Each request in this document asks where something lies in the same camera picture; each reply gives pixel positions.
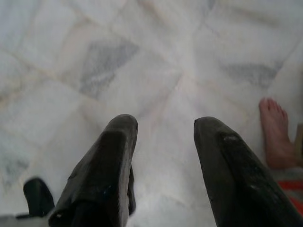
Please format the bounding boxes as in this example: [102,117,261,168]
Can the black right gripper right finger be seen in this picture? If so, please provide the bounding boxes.
[193,116,303,227]

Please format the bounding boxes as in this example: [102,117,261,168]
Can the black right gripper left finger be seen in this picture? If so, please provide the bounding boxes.
[48,114,139,227]

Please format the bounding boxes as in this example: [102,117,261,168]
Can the red striped floor mat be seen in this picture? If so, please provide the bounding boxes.
[272,165,303,213]

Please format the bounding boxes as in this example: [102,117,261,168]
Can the robot right leg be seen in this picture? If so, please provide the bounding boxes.
[14,177,55,219]

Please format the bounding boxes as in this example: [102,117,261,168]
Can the person bare foot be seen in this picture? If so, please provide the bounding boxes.
[258,97,298,169]

